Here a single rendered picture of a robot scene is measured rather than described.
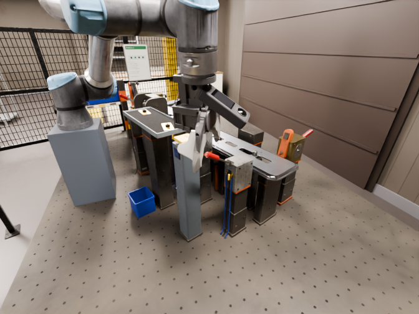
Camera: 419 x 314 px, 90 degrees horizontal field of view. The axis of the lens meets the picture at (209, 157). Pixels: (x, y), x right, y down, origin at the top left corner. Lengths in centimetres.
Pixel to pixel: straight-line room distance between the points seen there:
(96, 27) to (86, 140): 74
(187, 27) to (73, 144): 85
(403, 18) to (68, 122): 266
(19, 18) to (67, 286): 868
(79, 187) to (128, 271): 52
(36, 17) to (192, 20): 876
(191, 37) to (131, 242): 83
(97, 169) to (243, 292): 85
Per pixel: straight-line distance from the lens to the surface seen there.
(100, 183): 122
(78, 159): 116
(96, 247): 105
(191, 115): 45
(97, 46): 95
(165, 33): 49
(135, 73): 221
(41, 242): 119
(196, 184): 79
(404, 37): 267
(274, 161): 94
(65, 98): 112
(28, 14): 916
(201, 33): 41
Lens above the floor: 144
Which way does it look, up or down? 28 degrees down
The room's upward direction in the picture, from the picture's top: straight up
